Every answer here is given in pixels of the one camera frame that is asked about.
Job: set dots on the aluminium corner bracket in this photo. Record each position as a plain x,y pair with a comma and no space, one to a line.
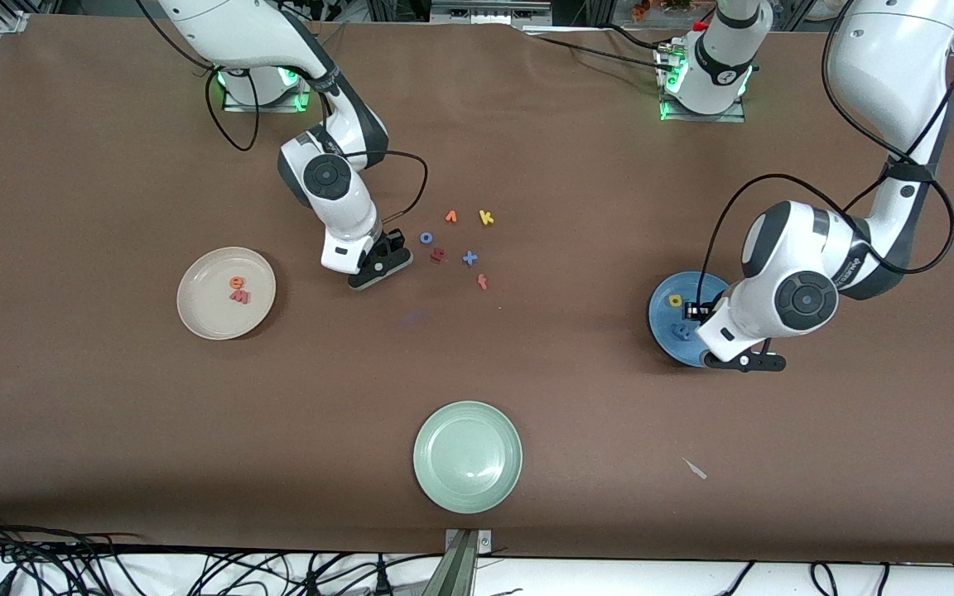
12,22

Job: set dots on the beige brown plate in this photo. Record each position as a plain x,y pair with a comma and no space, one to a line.
226,319

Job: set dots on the blue foam letter m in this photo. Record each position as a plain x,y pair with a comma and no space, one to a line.
679,333

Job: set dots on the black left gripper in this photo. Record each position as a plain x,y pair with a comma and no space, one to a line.
701,312

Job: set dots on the small white paper scrap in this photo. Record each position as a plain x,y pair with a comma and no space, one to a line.
695,468

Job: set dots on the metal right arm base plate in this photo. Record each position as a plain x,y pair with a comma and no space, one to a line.
305,95

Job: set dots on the blue foam letter o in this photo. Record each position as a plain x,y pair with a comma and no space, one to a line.
421,238

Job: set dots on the grey metal box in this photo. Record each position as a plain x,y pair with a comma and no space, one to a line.
489,12

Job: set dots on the yellow foam letter d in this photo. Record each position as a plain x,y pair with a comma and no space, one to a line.
671,300

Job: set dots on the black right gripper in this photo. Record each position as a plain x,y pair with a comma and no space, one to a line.
392,242

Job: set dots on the blue plate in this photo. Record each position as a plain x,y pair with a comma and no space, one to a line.
663,331

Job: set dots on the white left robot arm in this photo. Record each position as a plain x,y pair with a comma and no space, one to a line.
883,58

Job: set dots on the pale green plate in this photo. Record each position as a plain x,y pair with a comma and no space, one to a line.
467,457

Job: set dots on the pink foam letter w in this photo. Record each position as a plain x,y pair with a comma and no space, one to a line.
239,297

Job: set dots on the orange background object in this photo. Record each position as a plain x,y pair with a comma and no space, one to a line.
659,7

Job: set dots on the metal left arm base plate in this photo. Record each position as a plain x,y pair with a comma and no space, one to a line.
705,117

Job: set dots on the blue foam letter x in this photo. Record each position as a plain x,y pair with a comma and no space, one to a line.
469,258

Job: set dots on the yellow foam letter k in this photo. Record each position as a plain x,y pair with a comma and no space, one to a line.
484,218

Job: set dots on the grey metal camera bracket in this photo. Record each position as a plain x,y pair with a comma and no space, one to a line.
460,567

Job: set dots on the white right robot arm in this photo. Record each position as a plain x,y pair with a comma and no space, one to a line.
349,215

